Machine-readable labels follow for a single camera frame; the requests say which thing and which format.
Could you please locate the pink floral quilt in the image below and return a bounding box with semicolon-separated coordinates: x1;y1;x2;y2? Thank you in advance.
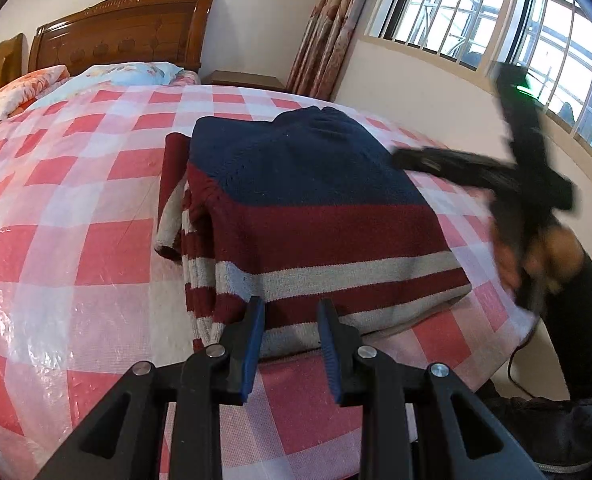
0;65;72;122

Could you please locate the carved wooden headboard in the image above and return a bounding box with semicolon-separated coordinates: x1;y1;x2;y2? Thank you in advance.
27;0;216;77

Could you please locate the navy red grey striped sweater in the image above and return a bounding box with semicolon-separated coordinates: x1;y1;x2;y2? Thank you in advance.
154;106;473;362

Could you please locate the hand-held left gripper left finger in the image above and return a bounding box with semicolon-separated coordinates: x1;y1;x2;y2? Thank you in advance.
33;296;267;480

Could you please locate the pink floral curtain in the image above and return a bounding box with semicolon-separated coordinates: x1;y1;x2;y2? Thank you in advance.
286;0;383;104

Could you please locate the red white checked bed cover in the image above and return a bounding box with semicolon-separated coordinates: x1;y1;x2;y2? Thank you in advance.
0;82;538;480

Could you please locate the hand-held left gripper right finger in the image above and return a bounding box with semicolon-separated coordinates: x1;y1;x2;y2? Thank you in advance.
317;298;548;480

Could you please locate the wooden nightstand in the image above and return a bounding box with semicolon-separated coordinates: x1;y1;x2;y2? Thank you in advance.
201;70;288;94

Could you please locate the person's right hand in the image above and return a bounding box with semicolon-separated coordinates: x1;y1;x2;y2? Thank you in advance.
491;222;586;302

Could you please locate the person's right forearm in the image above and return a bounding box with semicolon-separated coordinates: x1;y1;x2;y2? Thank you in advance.
538;249;592;402

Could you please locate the person's dark clothing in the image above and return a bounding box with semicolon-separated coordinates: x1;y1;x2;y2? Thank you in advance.
475;379;592;473

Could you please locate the window with white bars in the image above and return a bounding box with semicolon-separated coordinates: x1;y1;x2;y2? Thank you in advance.
360;0;592;177

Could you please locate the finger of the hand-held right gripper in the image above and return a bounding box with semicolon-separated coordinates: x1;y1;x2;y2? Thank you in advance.
392;145;517;192

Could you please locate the black cable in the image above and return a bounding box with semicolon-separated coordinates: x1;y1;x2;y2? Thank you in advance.
506;319;539;402

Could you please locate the blue floral quilt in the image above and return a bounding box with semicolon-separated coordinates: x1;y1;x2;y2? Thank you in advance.
30;61;185;107

